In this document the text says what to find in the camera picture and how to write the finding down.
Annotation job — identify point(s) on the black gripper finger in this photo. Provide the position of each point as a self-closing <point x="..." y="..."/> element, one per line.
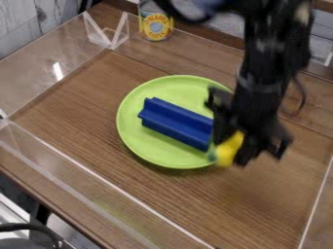
<point x="223" y="125"/>
<point x="252" y="146"/>

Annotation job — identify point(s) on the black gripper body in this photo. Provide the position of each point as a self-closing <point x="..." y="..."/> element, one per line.
<point x="254" y="104"/>

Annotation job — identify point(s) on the yellow toy banana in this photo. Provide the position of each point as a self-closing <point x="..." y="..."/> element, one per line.
<point x="222" y="153"/>

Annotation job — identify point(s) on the blue plastic block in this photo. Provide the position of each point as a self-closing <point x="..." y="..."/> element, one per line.
<point x="176" y="123"/>

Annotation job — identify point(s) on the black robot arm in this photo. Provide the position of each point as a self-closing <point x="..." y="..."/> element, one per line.
<point x="277" y="29"/>

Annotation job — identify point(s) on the green round plate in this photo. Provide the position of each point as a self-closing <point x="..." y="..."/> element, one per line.
<point x="180" y="90"/>

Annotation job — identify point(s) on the yellow labelled tin can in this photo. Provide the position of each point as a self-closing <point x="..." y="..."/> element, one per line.
<point x="155" y="22"/>

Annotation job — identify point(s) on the black metal table leg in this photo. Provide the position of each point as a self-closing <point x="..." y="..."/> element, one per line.
<point x="41" y="214"/>

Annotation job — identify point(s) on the clear acrylic corner bracket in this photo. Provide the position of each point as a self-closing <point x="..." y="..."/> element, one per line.
<point x="105" y="37"/>

